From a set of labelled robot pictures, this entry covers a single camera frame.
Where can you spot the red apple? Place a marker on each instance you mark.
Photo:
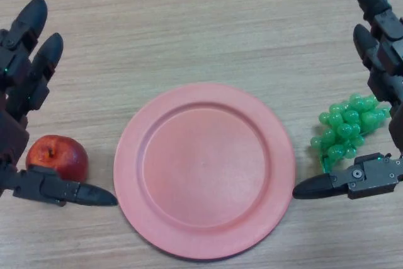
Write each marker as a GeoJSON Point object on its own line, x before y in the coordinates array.
{"type": "Point", "coordinates": [60, 152]}

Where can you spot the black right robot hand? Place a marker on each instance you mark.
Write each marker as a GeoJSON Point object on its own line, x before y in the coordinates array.
{"type": "Point", "coordinates": [385, 51]}

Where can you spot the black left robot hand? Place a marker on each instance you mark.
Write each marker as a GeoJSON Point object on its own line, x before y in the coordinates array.
{"type": "Point", "coordinates": [19, 67]}

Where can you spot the green grapes bunch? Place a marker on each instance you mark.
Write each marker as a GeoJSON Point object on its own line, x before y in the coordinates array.
{"type": "Point", "coordinates": [343, 124]}

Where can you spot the pink round plate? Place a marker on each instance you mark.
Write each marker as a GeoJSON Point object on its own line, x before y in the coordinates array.
{"type": "Point", "coordinates": [204, 168]}

